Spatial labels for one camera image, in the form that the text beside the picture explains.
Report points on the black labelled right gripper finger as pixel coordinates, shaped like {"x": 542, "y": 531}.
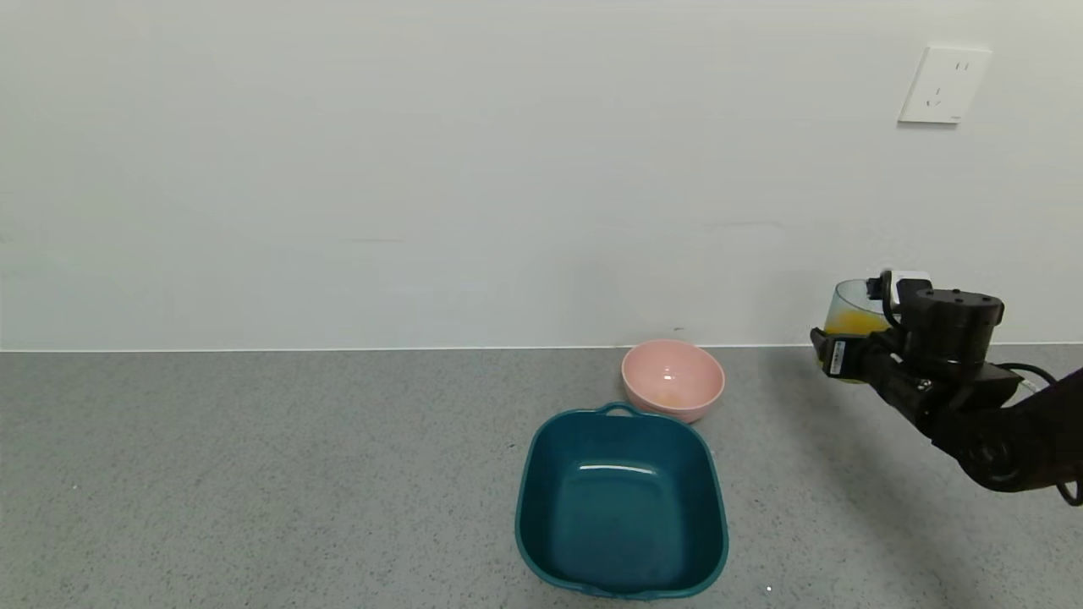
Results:
{"x": 818, "y": 343}

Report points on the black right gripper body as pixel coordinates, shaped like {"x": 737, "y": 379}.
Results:
{"x": 838, "y": 358}

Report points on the orange juice liquid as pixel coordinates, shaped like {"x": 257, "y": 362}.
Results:
{"x": 854, "y": 324}

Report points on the clear ribbed plastic cup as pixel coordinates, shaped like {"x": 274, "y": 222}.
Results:
{"x": 850, "y": 300}

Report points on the pink round bowl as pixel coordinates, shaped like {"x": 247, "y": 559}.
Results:
{"x": 673, "y": 381}

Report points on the teal square plastic basin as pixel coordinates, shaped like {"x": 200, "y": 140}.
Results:
{"x": 622, "y": 516}

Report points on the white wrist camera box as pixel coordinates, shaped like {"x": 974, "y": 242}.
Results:
{"x": 914, "y": 277}

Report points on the white wall power socket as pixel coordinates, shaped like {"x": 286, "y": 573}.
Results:
{"x": 943, "y": 85}

